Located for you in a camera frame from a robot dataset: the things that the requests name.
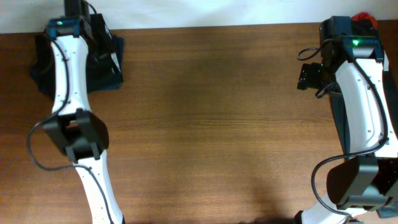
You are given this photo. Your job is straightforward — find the dark green shorts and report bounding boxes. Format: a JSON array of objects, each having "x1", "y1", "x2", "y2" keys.
[{"x1": 34, "y1": 12, "x2": 124, "y2": 100}]

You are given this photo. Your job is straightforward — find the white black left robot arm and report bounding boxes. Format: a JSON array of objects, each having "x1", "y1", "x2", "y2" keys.
[{"x1": 43, "y1": 1, "x2": 125, "y2": 223}]

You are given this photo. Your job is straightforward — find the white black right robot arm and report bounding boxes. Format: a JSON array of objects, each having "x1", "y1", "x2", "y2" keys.
[{"x1": 294, "y1": 16, "x2": 397, "y2": 224}]

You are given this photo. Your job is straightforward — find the red garment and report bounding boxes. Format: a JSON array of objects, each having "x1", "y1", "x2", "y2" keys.
[{"x1": 351, "y1": 12, "x2": 378, "y2": 29}]

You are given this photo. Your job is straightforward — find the black garment pile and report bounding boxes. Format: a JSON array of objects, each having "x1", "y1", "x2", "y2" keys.
[{"x1": 327, "y1": 20, "x2": 397, "y2": 218}]

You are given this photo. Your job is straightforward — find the folded navy blue garment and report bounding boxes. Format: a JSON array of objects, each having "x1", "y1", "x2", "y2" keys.
[{"x1": 29, "y1": 32, "x2": 125, "y2": 100}]

